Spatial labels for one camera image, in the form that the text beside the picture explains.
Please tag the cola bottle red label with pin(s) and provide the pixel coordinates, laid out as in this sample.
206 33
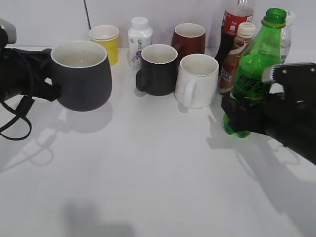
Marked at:
236 12

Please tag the dark red ceramic mug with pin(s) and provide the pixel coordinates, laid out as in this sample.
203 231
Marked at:
188 38

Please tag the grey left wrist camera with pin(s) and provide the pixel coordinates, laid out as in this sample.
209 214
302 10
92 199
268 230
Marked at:
8 33

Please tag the clear water bottle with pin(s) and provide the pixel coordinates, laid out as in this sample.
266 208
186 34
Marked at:
286 35

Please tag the dark grey ceramic mug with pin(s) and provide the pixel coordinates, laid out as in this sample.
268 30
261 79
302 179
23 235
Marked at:
82 70

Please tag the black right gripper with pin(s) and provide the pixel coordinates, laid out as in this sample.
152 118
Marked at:
291 123

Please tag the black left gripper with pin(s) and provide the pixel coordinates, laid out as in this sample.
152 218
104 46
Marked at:
15 74

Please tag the green soda bottle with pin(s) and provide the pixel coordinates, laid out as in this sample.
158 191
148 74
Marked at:
263 51

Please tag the white yogurt drink bottle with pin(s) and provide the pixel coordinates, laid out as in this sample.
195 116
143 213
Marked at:
139 37

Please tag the white ceramic mug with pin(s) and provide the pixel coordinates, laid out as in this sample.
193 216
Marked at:
196 81

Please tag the yellow paper cup stack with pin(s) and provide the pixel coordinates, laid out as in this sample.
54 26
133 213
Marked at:
108 37

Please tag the black ceramic mug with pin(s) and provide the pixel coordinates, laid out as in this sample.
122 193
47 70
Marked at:
158 73

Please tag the brown coffee drink bottle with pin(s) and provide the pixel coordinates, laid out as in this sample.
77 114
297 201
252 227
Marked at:
245 34

